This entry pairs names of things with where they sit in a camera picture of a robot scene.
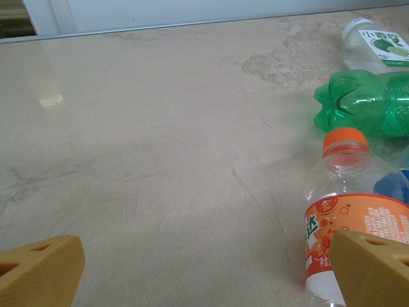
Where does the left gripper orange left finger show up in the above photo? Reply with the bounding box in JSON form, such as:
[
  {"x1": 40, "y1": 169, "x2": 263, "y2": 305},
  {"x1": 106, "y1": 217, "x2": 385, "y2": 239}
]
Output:
[{"x1": 0, "y1": 234, "x2": 86, "y2": 307}]

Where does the clear bottle lime label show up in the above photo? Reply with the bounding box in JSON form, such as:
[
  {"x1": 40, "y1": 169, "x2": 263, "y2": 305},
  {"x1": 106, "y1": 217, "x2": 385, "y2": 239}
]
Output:
[{"x1": 339, "y1": 18, "x2": 409, "y2": 74}]

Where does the clear bottle orange label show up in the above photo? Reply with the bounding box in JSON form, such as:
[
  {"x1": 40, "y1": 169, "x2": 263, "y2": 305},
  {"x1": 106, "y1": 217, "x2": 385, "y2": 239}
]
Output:
[{"x1": 302, "y1": 127, "x2": 409, "y2": 307}]

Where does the green plastic bottle yellow cap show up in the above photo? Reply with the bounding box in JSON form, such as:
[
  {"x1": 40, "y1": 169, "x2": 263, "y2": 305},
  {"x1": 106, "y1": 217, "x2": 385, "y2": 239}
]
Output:
[{"x1": 313, "y1": 69, "x2": 409, "y2": 139}]

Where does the white door frame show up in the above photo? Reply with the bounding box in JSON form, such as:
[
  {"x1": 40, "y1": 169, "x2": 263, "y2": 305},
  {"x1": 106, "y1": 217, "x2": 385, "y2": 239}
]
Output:
[{"x1": 21, "y1": 0, "x2": 62, "y2": 36}]

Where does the clear bottle grey-blue label blue cap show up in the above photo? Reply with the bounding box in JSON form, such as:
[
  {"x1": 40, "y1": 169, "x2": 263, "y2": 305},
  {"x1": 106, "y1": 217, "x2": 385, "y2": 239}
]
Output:
[{"x1": 373, "y1": 168, "x2": 409, "y2": 205}]

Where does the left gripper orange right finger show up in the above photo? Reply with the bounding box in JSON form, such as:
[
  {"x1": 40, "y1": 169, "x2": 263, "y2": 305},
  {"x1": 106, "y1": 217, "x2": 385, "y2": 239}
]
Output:
[{"x1": 330, "y1": 229, "x2": 409, "y2": 307}]

